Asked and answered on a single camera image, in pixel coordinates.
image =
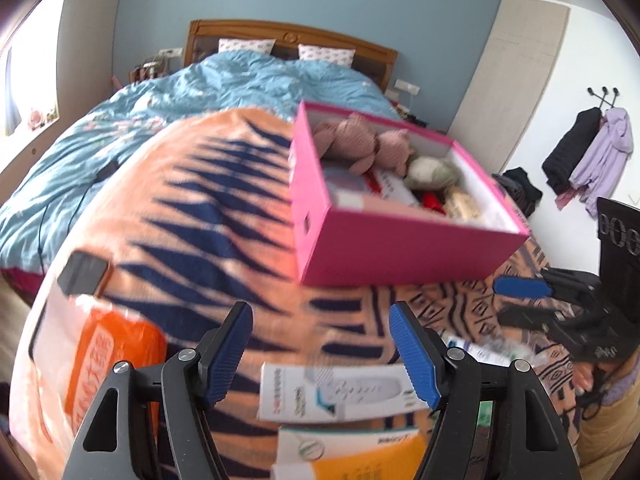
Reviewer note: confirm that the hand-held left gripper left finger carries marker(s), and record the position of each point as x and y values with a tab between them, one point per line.
230	355

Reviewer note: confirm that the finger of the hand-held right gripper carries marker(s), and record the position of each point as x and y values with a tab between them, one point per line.
520	287
525	317

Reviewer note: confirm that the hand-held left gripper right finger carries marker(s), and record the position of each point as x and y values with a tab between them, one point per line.
415	355

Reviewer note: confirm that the white carton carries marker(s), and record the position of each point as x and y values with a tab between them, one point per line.
345	392

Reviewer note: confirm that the pink cardboard box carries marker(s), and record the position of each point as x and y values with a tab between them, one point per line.
390	250

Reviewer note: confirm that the orange white plastic bag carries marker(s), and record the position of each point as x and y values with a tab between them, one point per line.
110	360

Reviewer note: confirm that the person's right hand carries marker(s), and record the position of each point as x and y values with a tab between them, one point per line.
584	379

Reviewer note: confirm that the clear plastic bag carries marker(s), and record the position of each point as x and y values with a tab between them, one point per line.
520	350

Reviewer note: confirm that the white blue tube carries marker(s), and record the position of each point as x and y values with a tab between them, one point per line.
475	355

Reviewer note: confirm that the black clothes pile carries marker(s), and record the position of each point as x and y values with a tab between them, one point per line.
520	190

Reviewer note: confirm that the lilac hooded garment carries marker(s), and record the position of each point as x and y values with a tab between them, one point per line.
607	155

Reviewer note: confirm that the black coat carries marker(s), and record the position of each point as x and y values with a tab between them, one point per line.
570	155

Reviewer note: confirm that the white green orange box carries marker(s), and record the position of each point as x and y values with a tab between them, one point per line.
350	452

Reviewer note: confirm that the red item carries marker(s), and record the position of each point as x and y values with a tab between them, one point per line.
432	202

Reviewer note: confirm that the green plush toy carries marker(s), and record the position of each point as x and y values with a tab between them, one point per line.
430	172

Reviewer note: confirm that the orange patterned blanket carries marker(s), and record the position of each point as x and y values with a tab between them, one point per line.
200	210

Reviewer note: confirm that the white red box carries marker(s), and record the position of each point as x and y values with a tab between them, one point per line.
395	187

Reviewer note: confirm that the black coat hooks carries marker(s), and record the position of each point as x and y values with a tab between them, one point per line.
604	94

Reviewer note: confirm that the dark smartphone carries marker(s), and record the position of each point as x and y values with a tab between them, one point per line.
82	272

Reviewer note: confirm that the white blue packet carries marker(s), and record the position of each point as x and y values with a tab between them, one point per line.
345	185

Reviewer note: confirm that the beige wooden door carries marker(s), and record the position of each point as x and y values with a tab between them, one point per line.
515	85

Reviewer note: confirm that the pink plush toy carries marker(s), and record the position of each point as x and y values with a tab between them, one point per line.
350	140

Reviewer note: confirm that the blue floral duvet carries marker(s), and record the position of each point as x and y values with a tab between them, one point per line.
200	90

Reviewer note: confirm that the cluttered bedside table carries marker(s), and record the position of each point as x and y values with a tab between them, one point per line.
145	71

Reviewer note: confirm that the white patterned pillow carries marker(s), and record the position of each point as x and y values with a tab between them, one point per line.
327	54
247	46

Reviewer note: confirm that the pink flower ornament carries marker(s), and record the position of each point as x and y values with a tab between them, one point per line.
36	119

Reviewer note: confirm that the white power strip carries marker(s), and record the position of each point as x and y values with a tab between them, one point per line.
170	52

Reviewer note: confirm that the wooden headboard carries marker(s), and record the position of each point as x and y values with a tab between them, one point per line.
290	35

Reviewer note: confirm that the window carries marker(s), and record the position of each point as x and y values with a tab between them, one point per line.
25	85

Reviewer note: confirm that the white wall socket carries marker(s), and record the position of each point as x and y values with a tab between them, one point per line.
406	87

